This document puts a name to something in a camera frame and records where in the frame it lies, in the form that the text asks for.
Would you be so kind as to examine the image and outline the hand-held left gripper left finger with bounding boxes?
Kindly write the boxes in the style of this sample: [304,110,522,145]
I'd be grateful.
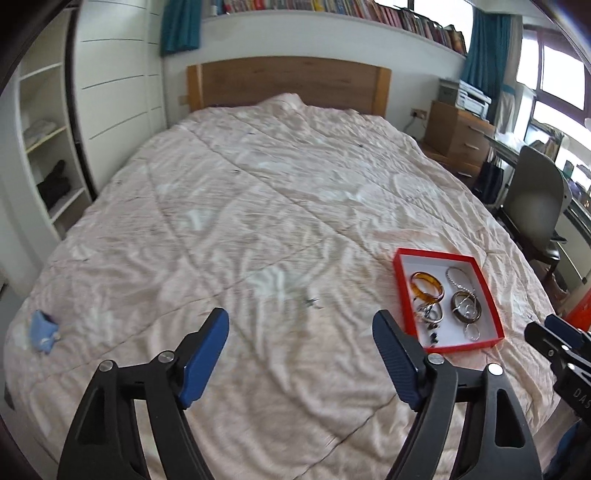
[57,307,230,480]

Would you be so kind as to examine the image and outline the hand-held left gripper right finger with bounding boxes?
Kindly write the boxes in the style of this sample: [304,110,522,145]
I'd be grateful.
[371,309,544,480]

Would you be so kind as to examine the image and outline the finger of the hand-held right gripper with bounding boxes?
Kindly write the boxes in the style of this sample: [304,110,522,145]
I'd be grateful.
[523,321,578,370]
[545,314,588,354]

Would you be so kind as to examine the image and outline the silver ring bracelet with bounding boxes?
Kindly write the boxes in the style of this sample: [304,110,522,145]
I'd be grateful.
[414,302,445,325]

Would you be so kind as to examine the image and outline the red cardboard box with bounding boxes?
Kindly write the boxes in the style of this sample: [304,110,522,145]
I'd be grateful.
[393,247,505,355]

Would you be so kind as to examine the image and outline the dark brown bangle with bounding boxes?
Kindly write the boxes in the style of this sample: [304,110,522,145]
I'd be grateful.
[451,290,485,325]

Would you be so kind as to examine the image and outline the amber orange bangle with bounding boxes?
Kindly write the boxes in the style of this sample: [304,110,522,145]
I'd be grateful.
[410,272,446,304]

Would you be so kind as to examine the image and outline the twisted silver hoop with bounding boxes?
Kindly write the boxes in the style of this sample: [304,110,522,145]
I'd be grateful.
[455,295,479,320]

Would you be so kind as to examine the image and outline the silver beaded bracelet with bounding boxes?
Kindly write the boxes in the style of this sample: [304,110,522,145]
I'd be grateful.
[445,266,477,297]

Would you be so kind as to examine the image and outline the red flat object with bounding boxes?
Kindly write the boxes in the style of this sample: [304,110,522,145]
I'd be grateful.
[564,290,591,330]

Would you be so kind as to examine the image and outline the grey office chair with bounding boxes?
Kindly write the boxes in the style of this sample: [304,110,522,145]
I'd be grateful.
[498,145,574,278]

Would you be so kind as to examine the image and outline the blue fabric pouch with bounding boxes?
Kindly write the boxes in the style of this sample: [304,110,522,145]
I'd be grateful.
[30,309,61,354]

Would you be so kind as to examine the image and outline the bed with beige quilt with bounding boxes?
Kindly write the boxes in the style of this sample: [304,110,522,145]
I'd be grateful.
[0,92,561,480]

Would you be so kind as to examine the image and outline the wooden dresser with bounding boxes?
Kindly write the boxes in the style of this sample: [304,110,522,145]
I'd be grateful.
[421,100,498,179]

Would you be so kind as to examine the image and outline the dark folded clothes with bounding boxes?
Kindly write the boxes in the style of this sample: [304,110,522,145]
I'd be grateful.
[36,160,71,205]

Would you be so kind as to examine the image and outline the white printer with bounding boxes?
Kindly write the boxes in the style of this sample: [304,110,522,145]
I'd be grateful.
[438,78,493,119]

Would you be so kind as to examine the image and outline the window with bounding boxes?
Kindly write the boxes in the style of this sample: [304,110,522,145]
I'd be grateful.
[512,27,591,151]

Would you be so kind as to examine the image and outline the white open shelf unit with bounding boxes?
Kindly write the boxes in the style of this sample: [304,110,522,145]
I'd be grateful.
[13,60,96,241]

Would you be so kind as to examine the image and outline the white folded clothes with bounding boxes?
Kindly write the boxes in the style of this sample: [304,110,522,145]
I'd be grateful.
[22,119,58,145]

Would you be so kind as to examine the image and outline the teal curtain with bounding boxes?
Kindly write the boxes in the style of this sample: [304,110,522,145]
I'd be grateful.
[461,8,526,126]
[159,0,203,57]

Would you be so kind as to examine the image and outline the wooden headboard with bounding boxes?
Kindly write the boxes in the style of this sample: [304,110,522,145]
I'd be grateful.
[187,56,392,117]

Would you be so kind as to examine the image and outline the white wardrobe doors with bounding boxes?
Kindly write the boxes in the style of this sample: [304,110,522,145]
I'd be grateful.
[67,0,168,197]

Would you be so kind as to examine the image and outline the row of books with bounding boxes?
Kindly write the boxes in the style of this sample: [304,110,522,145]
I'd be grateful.
[203,0,468,52]

